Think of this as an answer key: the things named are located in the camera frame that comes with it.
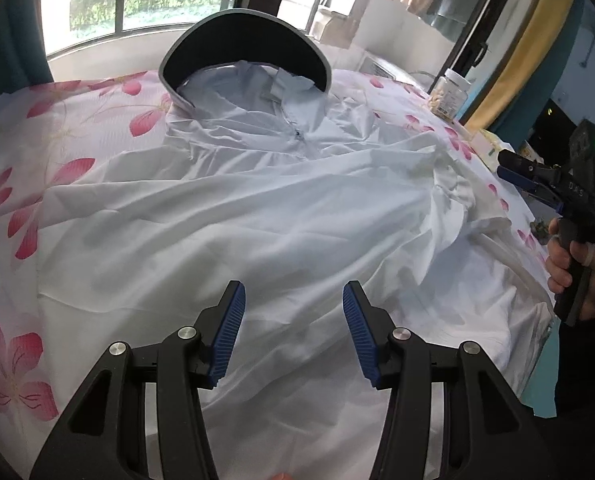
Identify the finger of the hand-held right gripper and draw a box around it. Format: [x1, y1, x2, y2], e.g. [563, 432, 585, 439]
[497, 151, 561, 183]
[496, 167, 565, 211]

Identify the yellow tissue box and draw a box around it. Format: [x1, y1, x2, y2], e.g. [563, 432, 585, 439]
[476, 129, 509, 172]

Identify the person's right forearm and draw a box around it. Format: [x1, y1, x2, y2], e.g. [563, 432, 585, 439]
[555, 305, 595, 423]

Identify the teal curtain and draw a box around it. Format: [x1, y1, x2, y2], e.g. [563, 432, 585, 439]
[0, 0, 54, 128]

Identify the balcony cardboard box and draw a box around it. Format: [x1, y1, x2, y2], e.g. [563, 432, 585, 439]
[306, 4, 361, 42]

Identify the person's right hand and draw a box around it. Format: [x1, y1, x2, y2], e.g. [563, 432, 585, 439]
[546, 234, 595, 321]

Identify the pink floral bedsheet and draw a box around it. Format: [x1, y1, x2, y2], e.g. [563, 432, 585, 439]
[0, 67, 553, 466]

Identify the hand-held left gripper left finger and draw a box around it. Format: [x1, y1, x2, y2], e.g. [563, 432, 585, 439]
[30, 280, 246, 480]

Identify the white hooded jacket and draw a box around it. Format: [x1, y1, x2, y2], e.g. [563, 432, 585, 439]
[34, 7, 553, 480]

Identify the white balcony appliance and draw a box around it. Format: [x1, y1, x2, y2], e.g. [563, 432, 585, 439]
[360, 52, 431, 83]

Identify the yellow curtain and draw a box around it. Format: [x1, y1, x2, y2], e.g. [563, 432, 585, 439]
[465, 0, 578, 153]

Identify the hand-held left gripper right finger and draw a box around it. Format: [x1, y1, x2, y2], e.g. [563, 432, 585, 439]
[343, 281, 561, 480]

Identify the clear plastic jar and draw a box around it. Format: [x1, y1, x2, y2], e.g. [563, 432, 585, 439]
[430, 67, 473, 122]

